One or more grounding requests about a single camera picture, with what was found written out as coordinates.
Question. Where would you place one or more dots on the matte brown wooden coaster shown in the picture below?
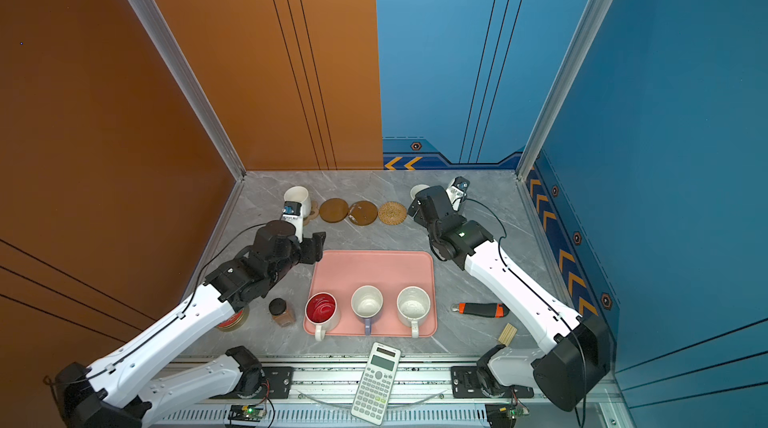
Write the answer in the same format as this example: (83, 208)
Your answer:
(334, 210)

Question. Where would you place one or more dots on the white mug purple handle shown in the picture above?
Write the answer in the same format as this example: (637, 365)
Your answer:
(367, 304)

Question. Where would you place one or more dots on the red inside mug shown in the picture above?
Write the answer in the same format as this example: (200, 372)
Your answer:
(323, 313)

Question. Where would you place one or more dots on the spice jar black lid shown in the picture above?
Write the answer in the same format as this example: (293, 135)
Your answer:
(281, 312)

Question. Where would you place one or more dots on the red round tin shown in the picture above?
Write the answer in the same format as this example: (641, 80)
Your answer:
(235, 321)

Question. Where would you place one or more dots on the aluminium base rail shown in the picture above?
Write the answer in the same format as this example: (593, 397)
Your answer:
(418, 393)

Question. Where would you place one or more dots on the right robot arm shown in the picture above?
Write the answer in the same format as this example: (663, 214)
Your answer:
(574, 351)

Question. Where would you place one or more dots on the light blue mug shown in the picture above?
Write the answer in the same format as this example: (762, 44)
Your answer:
(417, 189)

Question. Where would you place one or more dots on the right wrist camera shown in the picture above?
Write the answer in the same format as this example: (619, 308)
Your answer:
(458, 188)

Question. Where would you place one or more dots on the circuit board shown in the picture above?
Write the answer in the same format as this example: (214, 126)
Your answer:
(505, 415)
(247, 415)

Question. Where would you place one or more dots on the aluminium frame post left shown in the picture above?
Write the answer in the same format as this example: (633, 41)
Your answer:
(161, 35)

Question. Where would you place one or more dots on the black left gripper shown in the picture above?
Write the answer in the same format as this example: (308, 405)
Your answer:
(314, 247)

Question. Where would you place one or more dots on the cream mug front right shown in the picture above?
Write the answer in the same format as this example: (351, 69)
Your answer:
(413, 305)

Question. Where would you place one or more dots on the right circuit board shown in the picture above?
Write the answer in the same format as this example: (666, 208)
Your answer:
(505, 415)

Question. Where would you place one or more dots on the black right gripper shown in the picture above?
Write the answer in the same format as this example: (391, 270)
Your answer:
(418, 216)

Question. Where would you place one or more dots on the white calculator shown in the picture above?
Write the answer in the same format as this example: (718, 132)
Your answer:
(376, 383)

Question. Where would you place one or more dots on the left circuit board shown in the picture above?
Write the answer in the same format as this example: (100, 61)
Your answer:
(247, 415)

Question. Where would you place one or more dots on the woven rattan coaster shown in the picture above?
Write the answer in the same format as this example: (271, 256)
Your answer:
(392, 213)

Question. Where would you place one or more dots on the aluminium frame post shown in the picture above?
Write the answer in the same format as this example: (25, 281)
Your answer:
(586, 31)
(161, 35)

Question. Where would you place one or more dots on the orange black utility knife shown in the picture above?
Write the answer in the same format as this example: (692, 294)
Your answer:
(486, 310)

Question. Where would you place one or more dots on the small wooden block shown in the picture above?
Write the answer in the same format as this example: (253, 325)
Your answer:
(507, 335)

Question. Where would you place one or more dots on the glossy brown wooden coaster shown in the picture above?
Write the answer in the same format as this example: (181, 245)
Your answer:
(363, 213)

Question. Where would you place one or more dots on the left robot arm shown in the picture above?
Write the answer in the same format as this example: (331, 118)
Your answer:
(125, 389)

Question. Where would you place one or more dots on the cork paw print coaster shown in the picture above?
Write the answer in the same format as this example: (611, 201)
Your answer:
(313, 214)

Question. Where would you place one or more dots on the aluminium frame post right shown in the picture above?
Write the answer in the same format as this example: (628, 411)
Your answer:
(586, 31)

